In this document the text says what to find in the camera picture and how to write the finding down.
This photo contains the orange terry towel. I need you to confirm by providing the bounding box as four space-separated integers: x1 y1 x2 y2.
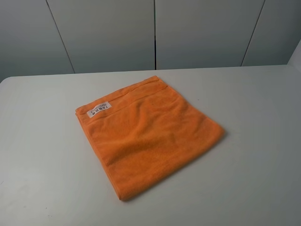
75 76 224 201

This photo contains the white towel label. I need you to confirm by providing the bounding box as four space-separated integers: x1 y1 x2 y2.
87 102 111 118

